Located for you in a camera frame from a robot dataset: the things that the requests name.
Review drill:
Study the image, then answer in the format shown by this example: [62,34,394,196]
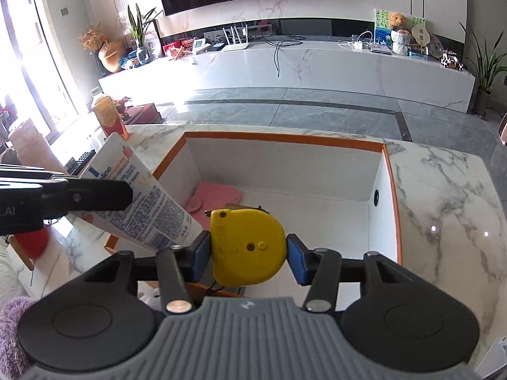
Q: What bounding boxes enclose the yellow tape measure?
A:
[205,207,286,288]

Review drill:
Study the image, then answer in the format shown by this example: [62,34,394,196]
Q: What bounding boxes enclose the purple fluffy cloth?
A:
[0,296,39,380]

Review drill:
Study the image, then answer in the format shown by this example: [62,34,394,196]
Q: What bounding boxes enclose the orange cardboard box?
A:
[105,130,404,298]

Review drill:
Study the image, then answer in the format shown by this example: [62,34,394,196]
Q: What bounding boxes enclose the white marble tv cabinet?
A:
[98,40,476,114]

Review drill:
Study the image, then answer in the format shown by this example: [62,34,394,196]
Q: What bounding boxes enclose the black keyboard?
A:
[64,149,98,175]

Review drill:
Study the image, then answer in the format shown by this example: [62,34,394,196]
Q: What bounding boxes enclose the white lotion tube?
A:
[78,132,204,252]

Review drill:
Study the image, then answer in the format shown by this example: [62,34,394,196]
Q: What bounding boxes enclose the green blue painting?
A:
[374,8,394,47]

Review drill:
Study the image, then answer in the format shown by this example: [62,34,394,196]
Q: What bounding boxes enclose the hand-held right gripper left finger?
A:
[81,231,211,315]

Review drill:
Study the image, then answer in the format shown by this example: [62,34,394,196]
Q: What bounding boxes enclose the black cable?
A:
[273,33,306,79]

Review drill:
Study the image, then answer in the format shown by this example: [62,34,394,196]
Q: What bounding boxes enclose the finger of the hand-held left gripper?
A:
[41,178,134,221]
[0,165,69,185]

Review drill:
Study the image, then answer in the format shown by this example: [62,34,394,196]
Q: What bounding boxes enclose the cow figurines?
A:
[440,51,465,72]

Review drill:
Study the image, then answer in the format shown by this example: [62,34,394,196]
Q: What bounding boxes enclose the red gift box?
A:
[163,38,195,59]

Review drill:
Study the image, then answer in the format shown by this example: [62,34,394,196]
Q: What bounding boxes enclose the tall potted floor plant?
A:
[459,21,507,118]

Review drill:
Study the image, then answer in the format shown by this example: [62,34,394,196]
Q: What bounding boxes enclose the decorative plate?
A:
[427,33,444,59]

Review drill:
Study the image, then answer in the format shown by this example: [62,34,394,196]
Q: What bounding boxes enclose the dark red box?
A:
[119,102,163,126]

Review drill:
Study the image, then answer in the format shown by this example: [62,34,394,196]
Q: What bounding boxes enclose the white pink water bottle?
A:
[9,118,67,175]

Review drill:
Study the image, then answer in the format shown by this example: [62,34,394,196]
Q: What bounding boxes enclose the round paper fan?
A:
[409,23,431,47]

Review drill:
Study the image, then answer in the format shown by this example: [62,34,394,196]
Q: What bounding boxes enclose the dried yellow flowers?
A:
[79,25,110,52]

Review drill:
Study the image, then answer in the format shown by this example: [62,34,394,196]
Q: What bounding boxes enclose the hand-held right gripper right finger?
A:
[286,233,416,313]

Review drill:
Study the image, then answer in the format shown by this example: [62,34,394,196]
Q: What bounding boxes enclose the white router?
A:
[221,25,251,52]

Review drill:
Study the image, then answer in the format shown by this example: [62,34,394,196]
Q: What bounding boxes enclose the pink card wallet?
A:
[184,181,243,227]

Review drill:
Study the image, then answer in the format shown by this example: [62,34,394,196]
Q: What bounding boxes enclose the red cup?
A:
[16,226,51,259]

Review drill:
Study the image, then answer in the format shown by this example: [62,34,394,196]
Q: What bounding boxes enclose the potted plant in glass vase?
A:
[126,3,164,65]

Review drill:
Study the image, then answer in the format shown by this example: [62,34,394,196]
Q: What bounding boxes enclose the orange round vase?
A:
[98,40,127,73]

